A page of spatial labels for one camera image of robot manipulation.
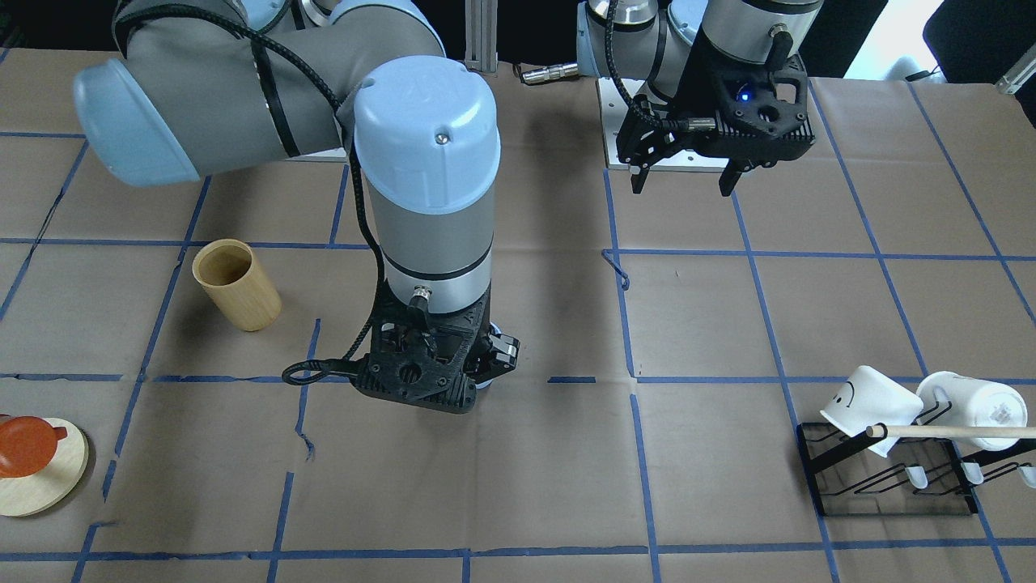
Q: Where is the light blue plastic cup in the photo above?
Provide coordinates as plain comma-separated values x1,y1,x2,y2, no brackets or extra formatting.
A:
473,321,520,391

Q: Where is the white mug with label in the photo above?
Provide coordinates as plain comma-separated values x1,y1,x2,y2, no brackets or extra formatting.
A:
916,370,1028,428

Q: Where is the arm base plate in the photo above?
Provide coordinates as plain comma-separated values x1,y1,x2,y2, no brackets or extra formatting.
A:
598,78,728,174

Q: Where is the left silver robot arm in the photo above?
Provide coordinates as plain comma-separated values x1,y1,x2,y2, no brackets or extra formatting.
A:
576,1,822,197

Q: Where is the black wire mug rack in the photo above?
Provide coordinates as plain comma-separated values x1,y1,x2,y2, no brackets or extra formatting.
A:
798,416,1034,517

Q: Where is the orange cup on tree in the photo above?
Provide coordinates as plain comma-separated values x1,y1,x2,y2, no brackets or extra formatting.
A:
1,414,68,479

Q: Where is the white smiley face mug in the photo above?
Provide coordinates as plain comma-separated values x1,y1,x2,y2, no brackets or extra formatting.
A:
819,365,923,438

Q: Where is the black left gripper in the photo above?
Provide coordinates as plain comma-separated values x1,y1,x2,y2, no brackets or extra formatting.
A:
617,32,815,197

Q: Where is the wooden rack handle rod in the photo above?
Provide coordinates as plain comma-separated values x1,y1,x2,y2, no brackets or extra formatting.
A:
865,422,1035,440

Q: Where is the wooden mug tree stand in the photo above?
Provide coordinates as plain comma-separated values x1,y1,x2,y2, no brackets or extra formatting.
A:
1,414,89,517

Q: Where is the bamboo chopstick holder cup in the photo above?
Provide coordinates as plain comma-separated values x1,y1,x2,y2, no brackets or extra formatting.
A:
192,239,282,332

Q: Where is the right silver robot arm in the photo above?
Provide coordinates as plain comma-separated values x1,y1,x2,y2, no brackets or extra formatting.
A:
73,1,520,414

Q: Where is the aluminium frame post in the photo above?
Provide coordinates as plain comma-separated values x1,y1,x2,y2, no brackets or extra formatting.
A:
463,0,499,76

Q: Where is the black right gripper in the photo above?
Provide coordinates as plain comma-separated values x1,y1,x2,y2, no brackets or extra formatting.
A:
352,283,490,414

